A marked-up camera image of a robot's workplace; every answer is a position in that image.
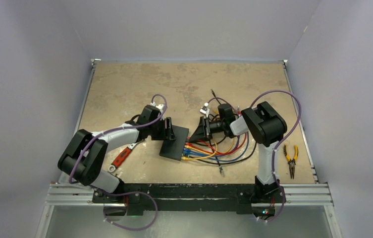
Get orange ethernet cable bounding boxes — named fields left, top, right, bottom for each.
left=185, top=134, right=234, bottom=156

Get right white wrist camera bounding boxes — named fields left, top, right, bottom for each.
left=200, top=102, right=211, bottom=118

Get yellow ethernet cable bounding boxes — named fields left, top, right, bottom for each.
left=182, top=134, right=218, bottom=162

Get yellow handled pliers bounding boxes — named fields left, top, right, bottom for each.
left=283, top=144, right=299, bottom=179

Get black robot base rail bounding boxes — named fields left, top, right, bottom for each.
left=92, top=183, right=286, bottom=217

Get red ethernet cable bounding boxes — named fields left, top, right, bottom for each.
left=185, top=108, right=248, bottom=156

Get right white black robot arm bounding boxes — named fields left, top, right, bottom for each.
left=189, top=101, right=287, bottom=202

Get blue ethernet cable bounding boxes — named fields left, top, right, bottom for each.
left=183, top=134, right=240, bottom=159
left=183, top=134, right=250, bottom=164

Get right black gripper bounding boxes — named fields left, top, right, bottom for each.
left=189, top=116, right=225, bottom=143

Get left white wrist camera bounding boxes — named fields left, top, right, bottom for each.
left=150, top=102, right=165, bottom=113

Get black network switch box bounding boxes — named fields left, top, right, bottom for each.
left=159, top=125, right=189, bottom=161

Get red handled adjustable wrench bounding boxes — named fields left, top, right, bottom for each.
left=107, top=141, right=140, bottom=173

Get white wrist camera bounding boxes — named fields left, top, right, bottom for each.
left=150, top=102, right=165, bottom=113
left=200, top=102, right=211, bottom=118

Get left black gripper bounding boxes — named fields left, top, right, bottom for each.
left=148, top=118, right=175, bottom=141

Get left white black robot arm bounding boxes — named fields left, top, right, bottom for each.
left=57, top=103, right=175, bottom=203

